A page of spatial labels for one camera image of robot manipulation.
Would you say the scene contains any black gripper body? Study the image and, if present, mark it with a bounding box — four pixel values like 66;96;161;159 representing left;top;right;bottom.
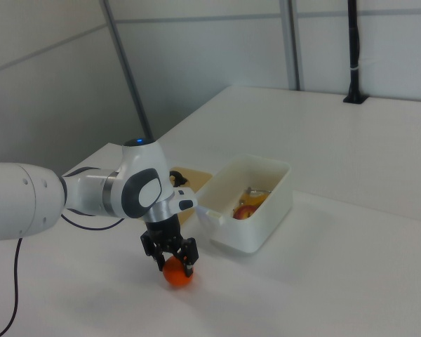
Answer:
144;214;185;244

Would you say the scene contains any orange fruit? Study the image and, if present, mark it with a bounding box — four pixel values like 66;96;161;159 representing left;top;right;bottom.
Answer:
162;256;195;289

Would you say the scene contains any red apple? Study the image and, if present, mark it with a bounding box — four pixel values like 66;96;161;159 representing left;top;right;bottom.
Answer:
233;204;259;220

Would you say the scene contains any white plastic container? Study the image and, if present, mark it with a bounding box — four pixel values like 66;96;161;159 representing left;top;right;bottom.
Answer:
195;153;293;256

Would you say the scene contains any beige plastic lid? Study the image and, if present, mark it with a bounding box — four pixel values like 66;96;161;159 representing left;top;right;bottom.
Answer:
168;166;213;226

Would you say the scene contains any yellow toy banana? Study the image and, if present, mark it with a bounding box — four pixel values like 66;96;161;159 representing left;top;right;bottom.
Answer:
240;194;268;209

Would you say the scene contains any small grey metal object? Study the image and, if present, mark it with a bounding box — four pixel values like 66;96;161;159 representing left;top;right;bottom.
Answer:
244;185;274;197

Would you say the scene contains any black pole with base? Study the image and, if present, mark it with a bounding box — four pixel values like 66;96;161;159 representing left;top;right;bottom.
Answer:
342;0;368;105

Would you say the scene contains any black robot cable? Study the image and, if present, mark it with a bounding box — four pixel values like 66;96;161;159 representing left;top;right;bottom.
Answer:
0;212;124;337

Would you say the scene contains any silver partition post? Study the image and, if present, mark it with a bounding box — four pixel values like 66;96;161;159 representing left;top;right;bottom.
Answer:
100;0;155;140
279;0;305;91

